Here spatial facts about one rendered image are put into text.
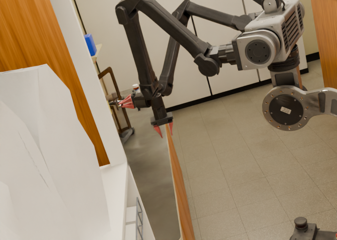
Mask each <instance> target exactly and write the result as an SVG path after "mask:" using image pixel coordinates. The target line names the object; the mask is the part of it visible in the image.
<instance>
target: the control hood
mask: <svg viewBox="0 0 337 240"><path fill-rule="evenodd" d="M95 46H96V49H97V52H96V54H95V55H94V56H91V58H92V61H93V64H94V63H95V61H96V59H97V57H98V55H99V52H100V50H101V48H102V44H98V45H95Z"/></svg>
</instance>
